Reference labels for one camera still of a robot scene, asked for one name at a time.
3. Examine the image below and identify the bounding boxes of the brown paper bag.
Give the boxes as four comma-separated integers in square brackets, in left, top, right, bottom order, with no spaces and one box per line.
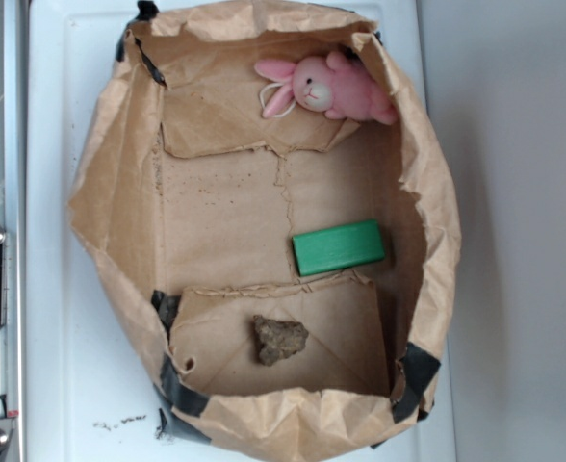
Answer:
[68,1,461,461]

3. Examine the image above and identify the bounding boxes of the green rectangular block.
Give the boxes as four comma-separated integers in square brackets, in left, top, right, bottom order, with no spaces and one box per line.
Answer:
[292,219,386,276]

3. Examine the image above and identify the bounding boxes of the aluminium frame rail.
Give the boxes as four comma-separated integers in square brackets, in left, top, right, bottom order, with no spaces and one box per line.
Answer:
[0,1,27,461]

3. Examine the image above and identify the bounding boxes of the brown rough rock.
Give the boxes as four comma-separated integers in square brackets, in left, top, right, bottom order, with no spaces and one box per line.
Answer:
[253,315,309,367]

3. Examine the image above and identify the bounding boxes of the white plastic tray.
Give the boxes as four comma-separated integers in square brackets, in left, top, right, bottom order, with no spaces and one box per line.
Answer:
[24,3,459,462]

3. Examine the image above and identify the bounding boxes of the pink plush bunny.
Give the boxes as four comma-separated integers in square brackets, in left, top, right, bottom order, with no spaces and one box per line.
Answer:
[254,51,399,125]

